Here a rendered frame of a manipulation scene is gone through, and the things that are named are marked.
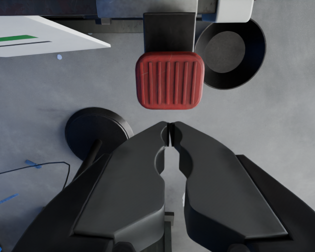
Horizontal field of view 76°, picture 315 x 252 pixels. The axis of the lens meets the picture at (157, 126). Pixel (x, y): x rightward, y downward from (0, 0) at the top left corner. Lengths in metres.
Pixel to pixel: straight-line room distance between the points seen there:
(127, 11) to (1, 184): 1.54
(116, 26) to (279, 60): 0.74
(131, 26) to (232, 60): 0.47
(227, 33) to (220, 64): 0.13
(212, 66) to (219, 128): 0.34
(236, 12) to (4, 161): 1.47
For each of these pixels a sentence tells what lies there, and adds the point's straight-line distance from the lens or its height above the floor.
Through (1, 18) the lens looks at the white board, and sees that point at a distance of 0.49.
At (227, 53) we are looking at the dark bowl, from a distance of 1.01.
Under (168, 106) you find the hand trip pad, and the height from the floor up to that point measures 0.76.
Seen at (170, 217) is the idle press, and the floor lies 0.03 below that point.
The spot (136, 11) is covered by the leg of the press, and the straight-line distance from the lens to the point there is 0.32.
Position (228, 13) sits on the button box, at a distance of 0.35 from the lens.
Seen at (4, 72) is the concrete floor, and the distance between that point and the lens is 1.26.
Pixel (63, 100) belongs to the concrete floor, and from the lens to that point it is 1.15.
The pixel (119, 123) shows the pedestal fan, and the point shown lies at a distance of 1.07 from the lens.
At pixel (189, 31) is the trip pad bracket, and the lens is 0.26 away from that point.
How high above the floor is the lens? 0.96
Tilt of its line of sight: 62 degrees down
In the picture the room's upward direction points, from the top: 176 degrees counter-clockwise
